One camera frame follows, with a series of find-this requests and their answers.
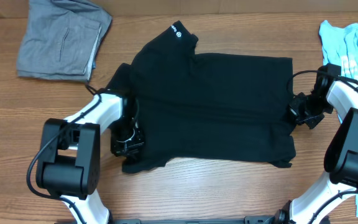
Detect black polo shirt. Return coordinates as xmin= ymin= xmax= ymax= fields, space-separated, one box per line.
xmin=109 ymin=22 xmax=296 ymax=174

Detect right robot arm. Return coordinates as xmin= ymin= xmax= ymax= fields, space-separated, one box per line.
xmin=266 ymin=63 xmax=358 ymax=224

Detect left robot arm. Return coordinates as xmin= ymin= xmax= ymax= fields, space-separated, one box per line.
xmin=26 ymin=86 xmax=145 ymax=224

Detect folded grey shorts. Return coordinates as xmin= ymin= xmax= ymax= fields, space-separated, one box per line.
xmin=16 ymin=0 xmax=112 ymax=83

